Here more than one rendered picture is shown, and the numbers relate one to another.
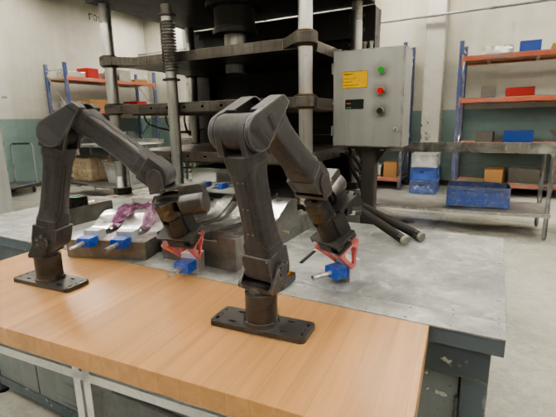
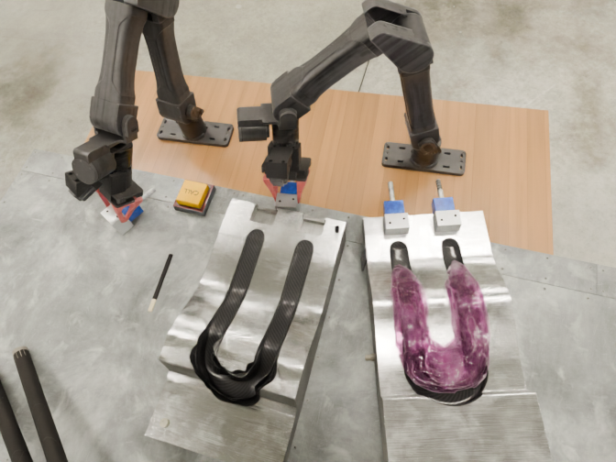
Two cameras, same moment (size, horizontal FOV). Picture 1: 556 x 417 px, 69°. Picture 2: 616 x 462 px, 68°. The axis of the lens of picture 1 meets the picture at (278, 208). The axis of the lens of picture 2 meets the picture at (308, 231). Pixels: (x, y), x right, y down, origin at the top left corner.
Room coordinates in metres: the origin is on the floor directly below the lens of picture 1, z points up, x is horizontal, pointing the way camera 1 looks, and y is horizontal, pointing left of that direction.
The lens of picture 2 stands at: (1.57, 0.23, 1.75)
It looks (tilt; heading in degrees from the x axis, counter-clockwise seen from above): 63 degrees down; 176
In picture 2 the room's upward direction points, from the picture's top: 10 degrees counter-clockwise
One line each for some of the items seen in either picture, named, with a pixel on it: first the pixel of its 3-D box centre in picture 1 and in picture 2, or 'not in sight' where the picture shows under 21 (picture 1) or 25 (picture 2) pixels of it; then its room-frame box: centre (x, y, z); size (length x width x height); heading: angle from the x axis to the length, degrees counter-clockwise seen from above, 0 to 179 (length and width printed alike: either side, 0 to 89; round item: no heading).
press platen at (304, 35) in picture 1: (238, 72); not in sight; (2.34, 0.20, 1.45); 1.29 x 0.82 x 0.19; 62
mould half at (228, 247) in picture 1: (245, 221); (253, 322); (1.29, 0.11, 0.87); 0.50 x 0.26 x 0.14; 152
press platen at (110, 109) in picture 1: (241, 118); not in sight; (2.35, 0.20, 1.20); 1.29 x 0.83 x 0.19; 62
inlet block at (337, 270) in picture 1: (333, 271); (133, 206); (0.93, -0.13, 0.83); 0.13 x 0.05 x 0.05; 123
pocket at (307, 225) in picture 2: not in sight; (312, 227); (1.12, 0.27, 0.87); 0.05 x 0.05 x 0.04; 62
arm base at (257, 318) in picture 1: (261, 307); (191, 123); (0.72, 0.04, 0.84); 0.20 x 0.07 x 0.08; 66
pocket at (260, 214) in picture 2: (214, 240); (265, 217); (1.07, 0.18, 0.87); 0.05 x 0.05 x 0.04; 62
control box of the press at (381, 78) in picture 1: (366, 219); not in sight; (1.81, -0.41, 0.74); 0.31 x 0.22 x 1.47; 62
